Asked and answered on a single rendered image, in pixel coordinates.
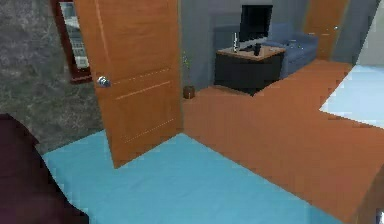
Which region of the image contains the house plant in brown pot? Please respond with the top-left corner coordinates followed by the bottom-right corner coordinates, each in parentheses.
top-left (181, 51), bottom-right (196, 100)

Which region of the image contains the red framed wall picture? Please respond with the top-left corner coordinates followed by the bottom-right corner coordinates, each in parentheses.
top-left (49, 0), bottom-right (93, 85)

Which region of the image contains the black television set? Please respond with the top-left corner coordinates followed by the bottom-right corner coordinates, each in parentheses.
top-left (238, 4), bottom-right (274, 47)

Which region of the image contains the silver round door knob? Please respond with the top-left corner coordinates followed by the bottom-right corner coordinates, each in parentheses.
top-left (96, 75), bottom-right (112, 89)

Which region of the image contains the blue sofa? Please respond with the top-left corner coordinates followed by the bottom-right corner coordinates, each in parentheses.
top-left (263, 22), bottom-right (320, 80)

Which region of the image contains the orange wooden room door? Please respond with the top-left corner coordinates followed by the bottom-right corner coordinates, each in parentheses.
top-left (72, 0), bottom-right (184, 169)
top-left (302, 0), bottom-right (350, 62)

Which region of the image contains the black cabinet with wooden top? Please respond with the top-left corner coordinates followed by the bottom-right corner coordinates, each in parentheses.
top-left (213, 44), bottom-right (287, 93)

